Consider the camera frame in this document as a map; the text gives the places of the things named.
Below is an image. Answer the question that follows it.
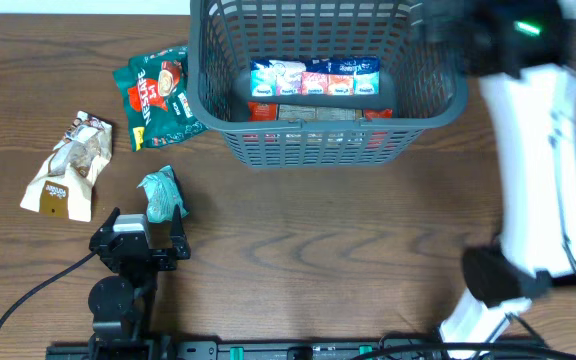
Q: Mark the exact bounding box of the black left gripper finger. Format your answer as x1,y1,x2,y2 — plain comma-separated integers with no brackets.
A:
169,205,187,248
103,207,120,231

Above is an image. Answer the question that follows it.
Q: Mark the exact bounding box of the blue tissue pack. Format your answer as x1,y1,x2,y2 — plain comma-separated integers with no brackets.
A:
250,57,381,97

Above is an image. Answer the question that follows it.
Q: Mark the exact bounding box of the orange tan noodle packet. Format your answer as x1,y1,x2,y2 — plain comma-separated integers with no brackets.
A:
248,102,394,146

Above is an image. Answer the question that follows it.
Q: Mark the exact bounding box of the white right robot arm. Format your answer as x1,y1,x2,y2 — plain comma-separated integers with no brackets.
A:
418,0,576,359

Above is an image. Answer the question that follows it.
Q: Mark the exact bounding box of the teal crumpled snack packet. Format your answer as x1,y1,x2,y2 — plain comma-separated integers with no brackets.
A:
138,165,188,223

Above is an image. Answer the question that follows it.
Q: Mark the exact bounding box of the white brown snack bag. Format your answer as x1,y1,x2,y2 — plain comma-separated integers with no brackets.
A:
20,111,112,222

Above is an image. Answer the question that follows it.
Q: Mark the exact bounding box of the green Nescafe coffee bag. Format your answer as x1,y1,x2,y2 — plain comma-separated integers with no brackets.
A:
113,46,207,152

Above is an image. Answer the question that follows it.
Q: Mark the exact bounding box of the grey plastic basket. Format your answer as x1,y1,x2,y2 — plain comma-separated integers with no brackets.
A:
187,0,468,168

